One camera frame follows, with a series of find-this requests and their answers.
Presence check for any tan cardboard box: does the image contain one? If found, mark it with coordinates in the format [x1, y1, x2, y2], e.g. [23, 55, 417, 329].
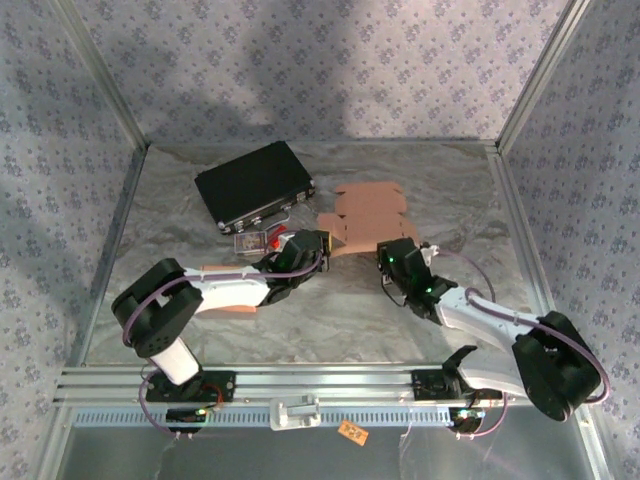
[317, 181, 420, 257]
[192, 263, 259, 320]

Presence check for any clear plastic card case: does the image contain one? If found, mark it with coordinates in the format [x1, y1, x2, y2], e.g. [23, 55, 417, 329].
[233, 231, 269, 258]

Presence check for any black briefcase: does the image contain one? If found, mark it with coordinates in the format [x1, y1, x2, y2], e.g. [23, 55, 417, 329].
[193, 140, 317, 236]

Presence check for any black right controller board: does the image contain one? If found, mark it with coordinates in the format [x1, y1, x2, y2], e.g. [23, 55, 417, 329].
[449, 407, 486, 434]

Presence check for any black controller board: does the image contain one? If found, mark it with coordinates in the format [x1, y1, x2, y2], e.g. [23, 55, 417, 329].
[449, 407, 486, 434]
[166, 407, 209, 434]

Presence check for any orange tag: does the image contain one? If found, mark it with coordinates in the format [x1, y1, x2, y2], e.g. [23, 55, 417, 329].
[337, 419, 370, 446]

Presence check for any black left controller board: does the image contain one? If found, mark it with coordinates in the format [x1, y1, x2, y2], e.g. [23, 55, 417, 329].
[166, 407, 209, 434]

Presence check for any grey metal base panel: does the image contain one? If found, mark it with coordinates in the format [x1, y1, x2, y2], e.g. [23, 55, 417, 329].
[44, 405, 616, 480]

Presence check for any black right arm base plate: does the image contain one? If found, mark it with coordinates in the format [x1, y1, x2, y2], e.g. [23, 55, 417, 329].
[412, 369, 504, 401]

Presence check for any aluminium mounting rail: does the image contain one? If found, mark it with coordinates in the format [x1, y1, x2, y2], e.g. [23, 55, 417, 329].
[53, 364, 599, 407]

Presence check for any aluminium table side rail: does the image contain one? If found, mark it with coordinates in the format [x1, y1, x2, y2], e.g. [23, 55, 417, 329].
[62, 143, 151, 369]
[485, 142, 574, 365]

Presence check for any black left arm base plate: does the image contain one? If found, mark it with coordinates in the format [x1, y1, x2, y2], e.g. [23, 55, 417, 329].
[146, 372, 236, 404]

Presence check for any white plastic bracket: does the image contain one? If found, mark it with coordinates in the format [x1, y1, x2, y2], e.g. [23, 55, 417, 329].
[268, 393, 321, 431]

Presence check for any grey slotted cable duct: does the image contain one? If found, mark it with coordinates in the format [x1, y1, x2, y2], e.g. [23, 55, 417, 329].
[69, 405, 454, 427]

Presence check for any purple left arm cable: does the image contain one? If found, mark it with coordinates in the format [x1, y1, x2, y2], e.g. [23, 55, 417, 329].
[122, 249, 325, 441]

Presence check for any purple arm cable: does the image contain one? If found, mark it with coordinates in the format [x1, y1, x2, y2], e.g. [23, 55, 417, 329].
[122, 249, 325, 441]
[434, 248, 611, 442]

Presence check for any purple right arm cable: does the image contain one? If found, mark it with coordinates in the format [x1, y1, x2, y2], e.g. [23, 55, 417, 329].
[434, 248, 611, 442]

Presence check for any aluminium frame post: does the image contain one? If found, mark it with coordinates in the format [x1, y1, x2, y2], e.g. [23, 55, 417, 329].
[494, 0, 601, 154]
[49, 0, 151, 149]

